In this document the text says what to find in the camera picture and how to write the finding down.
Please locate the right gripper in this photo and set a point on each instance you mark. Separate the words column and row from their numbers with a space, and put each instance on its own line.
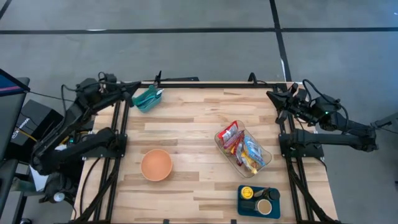
column 290, row 99

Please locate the black pepper tin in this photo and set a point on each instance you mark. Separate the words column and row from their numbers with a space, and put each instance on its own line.
column 248, row 205

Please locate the black bracket bar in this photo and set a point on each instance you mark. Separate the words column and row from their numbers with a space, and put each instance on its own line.
column 180, row 79

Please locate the white paper sheet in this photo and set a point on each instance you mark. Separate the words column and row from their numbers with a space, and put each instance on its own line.
column 38, row 182

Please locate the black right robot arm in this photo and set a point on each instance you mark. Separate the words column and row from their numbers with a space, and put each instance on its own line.
column 342, row 137

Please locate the tan lid jar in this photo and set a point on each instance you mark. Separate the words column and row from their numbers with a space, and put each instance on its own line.
column 265, row 207

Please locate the yellow noodle packet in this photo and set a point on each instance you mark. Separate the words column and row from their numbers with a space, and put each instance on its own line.
column 248, row 161

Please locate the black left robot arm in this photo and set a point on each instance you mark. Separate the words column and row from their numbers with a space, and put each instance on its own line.
column 68, row 124

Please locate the black metal table frame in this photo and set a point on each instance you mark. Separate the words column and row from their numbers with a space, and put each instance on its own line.
column 202, row 85

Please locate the yellow lid seasoning jar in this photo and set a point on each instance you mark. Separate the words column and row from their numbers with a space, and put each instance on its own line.
column 246, row 192

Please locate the clear plastic container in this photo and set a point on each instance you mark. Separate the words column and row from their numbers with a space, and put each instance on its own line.
column 227, row 152

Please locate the black box white print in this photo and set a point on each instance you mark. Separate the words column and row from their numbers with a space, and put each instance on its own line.
column 34, row 115

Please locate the small teal plastic bin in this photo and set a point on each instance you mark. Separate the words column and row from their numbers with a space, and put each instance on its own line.
column 146, row 105

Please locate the teal rectangular tray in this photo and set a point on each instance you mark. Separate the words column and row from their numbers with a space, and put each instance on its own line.
column 245, row 213

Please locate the black computer monitor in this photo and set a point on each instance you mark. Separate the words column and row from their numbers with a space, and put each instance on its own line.
column 9, row 105

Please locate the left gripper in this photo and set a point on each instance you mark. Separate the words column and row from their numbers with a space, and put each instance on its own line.
column 119, row 90

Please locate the red yellow ramen packet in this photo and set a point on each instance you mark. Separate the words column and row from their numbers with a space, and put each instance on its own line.
column 228, row 130

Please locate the silver blue food packet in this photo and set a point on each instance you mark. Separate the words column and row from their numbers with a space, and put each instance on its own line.
column 255, row 149

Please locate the grey floor stand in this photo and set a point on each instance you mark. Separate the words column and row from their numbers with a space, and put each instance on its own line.
column 387, row 119

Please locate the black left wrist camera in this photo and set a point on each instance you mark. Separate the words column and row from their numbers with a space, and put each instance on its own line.
column 109, row 77

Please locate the roast beef ramen packet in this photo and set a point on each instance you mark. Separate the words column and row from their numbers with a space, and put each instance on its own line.
column 238, row 152

